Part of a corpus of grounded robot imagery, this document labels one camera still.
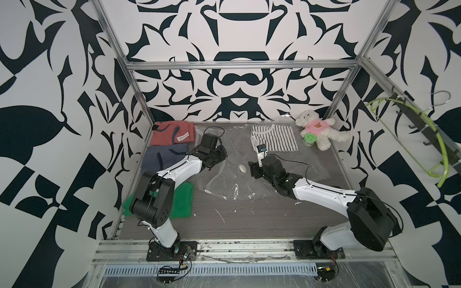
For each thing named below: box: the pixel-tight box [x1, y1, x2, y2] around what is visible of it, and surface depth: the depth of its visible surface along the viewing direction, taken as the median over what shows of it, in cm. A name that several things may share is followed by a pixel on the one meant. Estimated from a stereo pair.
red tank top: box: [150, 121, 196, 146], surface depth 114 cm
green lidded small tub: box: [302, 132, 317, 147], surface depth 110 cm
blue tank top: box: [141, 143, 190, 174], surface depth 101 cm
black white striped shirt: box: [250, 124, 299, 152], surface depth 114 cm
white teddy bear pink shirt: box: [295, 109, 350, 151], surface depth 110 cm
